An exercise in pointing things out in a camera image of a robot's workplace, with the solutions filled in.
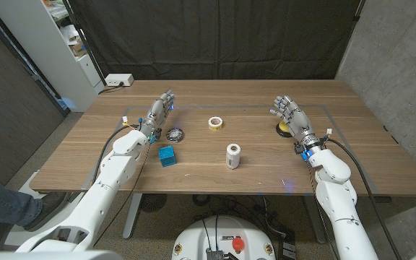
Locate black backdrop curtain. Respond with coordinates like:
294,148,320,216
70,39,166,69
66,0,363,81

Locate white string spool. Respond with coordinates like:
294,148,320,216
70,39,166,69
225,143,242,170

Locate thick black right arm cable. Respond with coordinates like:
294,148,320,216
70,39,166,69
325,138,404,260

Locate white shelf cabinet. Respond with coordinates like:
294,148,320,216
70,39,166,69
0,0,105,113

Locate black backdrop stand pole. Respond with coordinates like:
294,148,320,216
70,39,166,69
61,0,107,87
352,0,367,22

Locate black floor power strip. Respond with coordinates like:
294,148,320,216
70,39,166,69
279,234,298,260

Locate cardboard box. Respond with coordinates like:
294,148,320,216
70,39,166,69
69,38,87,57

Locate dark wooden door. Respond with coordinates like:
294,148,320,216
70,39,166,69
0,0,70,185

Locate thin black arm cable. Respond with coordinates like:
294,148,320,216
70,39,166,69
92,142,153,247

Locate white power strip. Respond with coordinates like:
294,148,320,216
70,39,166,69
105,73,135,87

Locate shiny silver black disc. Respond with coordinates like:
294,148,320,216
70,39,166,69
165,127,185,143

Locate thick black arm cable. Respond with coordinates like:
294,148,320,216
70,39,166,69
325,138,404,260
92,124,137,181

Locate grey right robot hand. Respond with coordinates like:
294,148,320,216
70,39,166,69
269,95,321,147

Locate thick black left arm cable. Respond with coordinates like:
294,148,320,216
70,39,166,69
92,124,137,181

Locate white yellow tape roll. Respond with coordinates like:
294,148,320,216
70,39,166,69
208,116,224,131

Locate yellow button black base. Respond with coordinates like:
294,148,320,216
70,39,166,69
275,121,294,139

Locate white floor platform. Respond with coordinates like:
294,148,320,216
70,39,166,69
4,169,72,248

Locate white table leg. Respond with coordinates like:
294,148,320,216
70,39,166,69
301,194,327,245
122,193,143,240

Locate white robot torso base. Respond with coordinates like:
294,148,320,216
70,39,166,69
171,215,277,260

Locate blue block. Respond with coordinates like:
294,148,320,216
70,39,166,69
158,145,178,168

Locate black round grille disc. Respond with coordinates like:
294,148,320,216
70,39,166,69
139,194,168,213

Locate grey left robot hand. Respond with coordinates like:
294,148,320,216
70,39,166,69
139,89,176,140

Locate dark grey shoe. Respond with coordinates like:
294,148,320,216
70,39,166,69
23,191,68,232

